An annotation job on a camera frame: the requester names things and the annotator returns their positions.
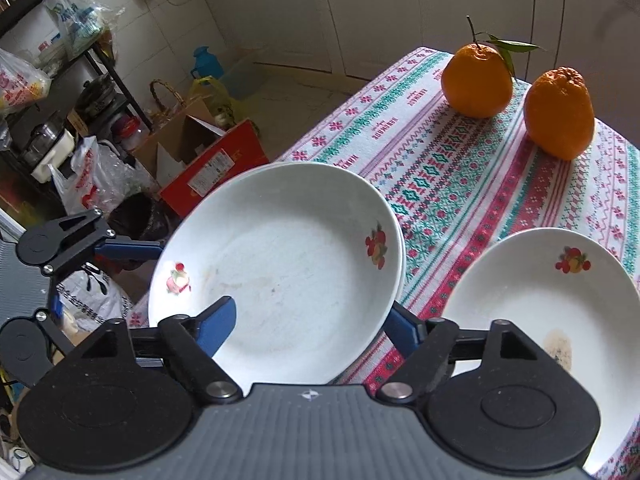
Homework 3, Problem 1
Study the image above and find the orange with stem and leaves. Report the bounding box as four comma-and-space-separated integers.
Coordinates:
441, 16, 546, 119

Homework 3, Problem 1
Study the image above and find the blue kettle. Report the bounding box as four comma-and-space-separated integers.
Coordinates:
190, 46, 224, 81

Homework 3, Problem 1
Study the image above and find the patterned red green tablecloth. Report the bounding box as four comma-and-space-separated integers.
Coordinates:
127, 47, 640, 480

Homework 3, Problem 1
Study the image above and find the clear plastic storage bin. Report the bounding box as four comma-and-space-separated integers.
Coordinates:
220, 55, 266, 101

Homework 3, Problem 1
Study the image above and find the white stained plate fruit print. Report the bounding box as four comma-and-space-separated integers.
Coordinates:
440, 228, 640, 476

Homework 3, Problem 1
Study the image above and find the white blue plastic bag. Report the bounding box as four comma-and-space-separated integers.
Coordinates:
45, 0, 126, 58

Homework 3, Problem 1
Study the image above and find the orange without leaves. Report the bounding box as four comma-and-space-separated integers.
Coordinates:
523, 66, 596, 162

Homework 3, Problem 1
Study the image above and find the white plate with fruit print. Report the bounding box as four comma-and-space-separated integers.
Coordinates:
148, 162, 407, 386

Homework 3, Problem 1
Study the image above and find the wicker basket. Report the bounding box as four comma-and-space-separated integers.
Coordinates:
149, 79, 187, 126

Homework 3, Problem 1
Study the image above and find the red cardboard box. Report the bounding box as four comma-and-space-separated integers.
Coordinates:
159, 119, 271, 218

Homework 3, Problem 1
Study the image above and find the dark pot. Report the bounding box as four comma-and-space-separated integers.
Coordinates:
75, 77, 126, 121

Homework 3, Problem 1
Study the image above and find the plastic bag with red print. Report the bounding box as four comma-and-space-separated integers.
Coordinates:
0, 49, 53, 116

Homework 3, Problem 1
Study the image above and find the white appliance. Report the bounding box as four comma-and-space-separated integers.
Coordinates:
30, 130, 76, 183

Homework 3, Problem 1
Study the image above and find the brown cardboard box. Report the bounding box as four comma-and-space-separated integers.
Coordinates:
131, 97, 226, 186

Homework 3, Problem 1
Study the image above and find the white red plastic bag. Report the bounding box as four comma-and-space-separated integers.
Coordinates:
50, 136, 126, 216

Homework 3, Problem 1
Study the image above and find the black trash bin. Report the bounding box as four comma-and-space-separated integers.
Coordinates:
107, 192, 171, 241

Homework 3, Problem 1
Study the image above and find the white bag with black print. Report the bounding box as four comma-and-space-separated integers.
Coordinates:
55, 260, 133, 333

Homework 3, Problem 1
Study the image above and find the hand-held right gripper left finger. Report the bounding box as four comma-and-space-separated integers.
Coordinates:
75, 296, 242, 406

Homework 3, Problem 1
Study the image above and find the white kitchen cabinet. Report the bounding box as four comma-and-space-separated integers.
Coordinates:
200, 0, 640, 96

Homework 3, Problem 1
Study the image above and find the yellow plastic bag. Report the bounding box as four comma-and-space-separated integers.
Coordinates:
187, 76, 246, 128

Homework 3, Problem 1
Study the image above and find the black metal rack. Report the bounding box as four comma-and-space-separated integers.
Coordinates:
0, 0, 153, 201

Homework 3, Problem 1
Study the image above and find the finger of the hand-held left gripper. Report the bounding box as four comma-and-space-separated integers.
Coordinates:
35, 272, 83, 356
45, 210, 166, 276

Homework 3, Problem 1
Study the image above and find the steel pot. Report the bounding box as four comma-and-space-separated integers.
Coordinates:
22, 122, 66, 161

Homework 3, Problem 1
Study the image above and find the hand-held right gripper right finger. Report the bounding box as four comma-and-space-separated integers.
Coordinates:
376, 301, 543, 405

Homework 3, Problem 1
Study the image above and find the jar with red lid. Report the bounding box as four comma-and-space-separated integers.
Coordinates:
111, 114, 151, 153

